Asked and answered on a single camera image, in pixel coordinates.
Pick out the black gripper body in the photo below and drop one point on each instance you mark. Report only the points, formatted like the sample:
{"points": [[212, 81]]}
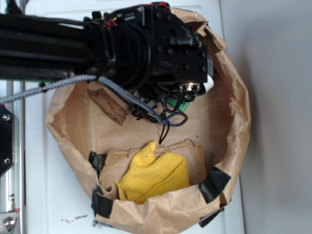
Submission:
{"points": [[180, 61]]}

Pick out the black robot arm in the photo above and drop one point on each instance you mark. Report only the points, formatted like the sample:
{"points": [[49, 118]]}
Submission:
{"points": [[132, 47]]}

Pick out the green rectangular block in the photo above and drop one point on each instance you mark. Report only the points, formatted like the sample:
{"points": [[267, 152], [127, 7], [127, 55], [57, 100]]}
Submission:
{"points": [[171, 103]]}

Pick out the brown wood bark piece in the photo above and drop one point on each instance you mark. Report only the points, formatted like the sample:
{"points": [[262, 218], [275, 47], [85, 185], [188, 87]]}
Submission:
{"points": [[108, 105]]}

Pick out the brown paper bag bin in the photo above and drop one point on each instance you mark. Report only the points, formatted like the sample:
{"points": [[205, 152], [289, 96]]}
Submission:
{"points": [[214, 142]]}

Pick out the yellow folded cloth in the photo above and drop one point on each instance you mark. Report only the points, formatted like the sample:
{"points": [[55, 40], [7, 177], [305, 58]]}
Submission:
{"points": [[149, 176]]}

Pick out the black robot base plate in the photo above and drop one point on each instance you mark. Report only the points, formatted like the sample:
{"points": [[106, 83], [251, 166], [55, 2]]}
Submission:
{"points": [[7, 140]]}

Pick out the aluminium frame rail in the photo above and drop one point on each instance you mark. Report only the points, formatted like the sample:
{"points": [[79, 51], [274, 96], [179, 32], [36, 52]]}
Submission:
{"points": [[12, 183]]}

